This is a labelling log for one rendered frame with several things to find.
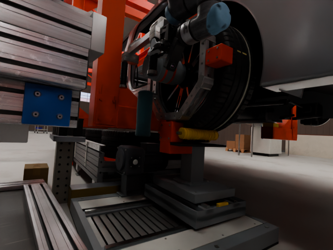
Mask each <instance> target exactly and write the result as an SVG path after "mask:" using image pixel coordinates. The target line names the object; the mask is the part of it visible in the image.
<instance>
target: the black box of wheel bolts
mask: <svg viewBox="0 0 333 250"><path fill-rule="evenodd" d="M83 120H84V119H80V118H79V120H78V128H74V131H73V136H82V132H83ZM52 134H54V135H58V136H67V127H56V126H53V131H52Z"/></svg>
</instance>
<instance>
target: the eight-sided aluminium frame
mask: <svg viewBox="0 0 333 250"><path fill-rule="evenodd" d="M215 45H216V37H215V36H214V35H213V36H211V37H209V38H206V39H204V40H202V41H200V55H199V72H198V81H197V83H196V85H195V86H194V88H193V89H192V91H191V92H190V94H189V96H188V97H187V99H186V100H185V102H184V104H183V105H182V107H181V108H180V110H179V111H178V112H171V113H166V111H165V109H164V108H163V106H162V104H161V102H160V100H159V98H158V82H156V81H152V80H151V79H149V78H148V87H147V91H151V92H153V107H152V110H153V112H154V114H155V118H156V119H157V120H158V121H160V119H161V120H170V121H188V120H190V118H191V117H192V115H193V114H194V112H195V111H196V109H197V108H198V107H199V105H200V104H201V102H202V101H203V99H204V98H205V96H206V95H207V94H208V92H209V91H210V90H211V88H212V86H213V84H214V68H213V67H210V66H207V65H205V63H206V50H207V49H209V48H212V47H214V46H215Z"/></svg>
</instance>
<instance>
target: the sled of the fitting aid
mask: <svg viewBox="0 0 333 250"><path fill-rule="evenodd" d="M144 195H145V196H146V197H147V198H149V199H150V200H152V201H153V202H155V203H156V204H158V205H159V206H161V207H163V208H164V209H166V210H167V211H169V212H170V213H172V214H173V215H175V216H176V217H178V218H179V219H181V220H182V221H184V222H185V223H187V224H188V225H190V226H191V227H193V228H194V229H199V228H203V227H206V226H210V225H212V224H216V223H219V222H223V221H226V220H229V219H233V218H236V217H240V216H243V215H245V212H246V201H245V200H243V199H240V198H237V197H235V196H232V197H227V198H222V199H217V200H212V201H207V202H202V203H197V204H194V203H192V202H190V201H188V200H186V199H184V198H182V197H180V196H178V195H176V194H174V193H172V192H170V191H168V190H166V189H164V188H162V187H160V186H158V185H156V184H154V183H148V184H145V191H144Z"/></svg>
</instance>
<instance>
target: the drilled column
mask: <svg viewBox="0 0 333 250"><path fill-rule="evenodd" d="M73 147H74V142H60V141H56V145H55V161H54V172H53V183H52V193H53V195H54V196H55V198H56V199H57V201H58V203H59V204H61V203H67V201H68V189H69V185H70V182H71V171H72V159H73ZM65 199H66V200H65Z"/></svg>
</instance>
